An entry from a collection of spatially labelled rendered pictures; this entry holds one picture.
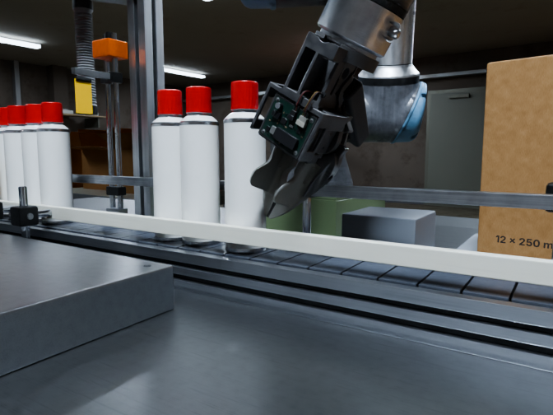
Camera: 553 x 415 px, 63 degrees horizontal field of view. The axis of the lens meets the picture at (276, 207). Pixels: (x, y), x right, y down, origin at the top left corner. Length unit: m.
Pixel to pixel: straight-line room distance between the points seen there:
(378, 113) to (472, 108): 8.19
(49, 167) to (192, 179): 0.33
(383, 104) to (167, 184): 0.45
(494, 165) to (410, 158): 8.75
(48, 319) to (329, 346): 0.24
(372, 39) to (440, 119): 8.75
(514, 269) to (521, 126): 0.29
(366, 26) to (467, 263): 0.23
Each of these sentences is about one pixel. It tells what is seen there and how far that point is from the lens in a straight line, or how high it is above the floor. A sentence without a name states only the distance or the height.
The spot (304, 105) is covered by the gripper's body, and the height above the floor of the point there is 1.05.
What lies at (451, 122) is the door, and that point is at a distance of 9.14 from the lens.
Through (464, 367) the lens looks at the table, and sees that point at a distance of 0.41.
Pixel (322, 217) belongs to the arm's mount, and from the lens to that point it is 0.86.
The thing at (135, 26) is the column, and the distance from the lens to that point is 0.92.
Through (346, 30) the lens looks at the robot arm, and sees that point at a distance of 0.46.
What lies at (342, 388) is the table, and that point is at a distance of 0.36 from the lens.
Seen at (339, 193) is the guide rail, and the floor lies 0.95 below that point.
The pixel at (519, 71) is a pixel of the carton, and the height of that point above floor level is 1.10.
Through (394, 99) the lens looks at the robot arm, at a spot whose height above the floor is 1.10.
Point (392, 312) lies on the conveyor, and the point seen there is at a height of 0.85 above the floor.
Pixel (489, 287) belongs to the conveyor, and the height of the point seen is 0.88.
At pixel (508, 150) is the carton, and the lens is 0.67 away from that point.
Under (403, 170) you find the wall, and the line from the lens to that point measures 9.47.
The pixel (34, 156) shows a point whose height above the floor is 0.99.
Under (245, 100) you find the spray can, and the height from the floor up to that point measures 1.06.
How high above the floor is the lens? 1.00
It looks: 7 degrees down
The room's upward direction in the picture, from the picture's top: straight up
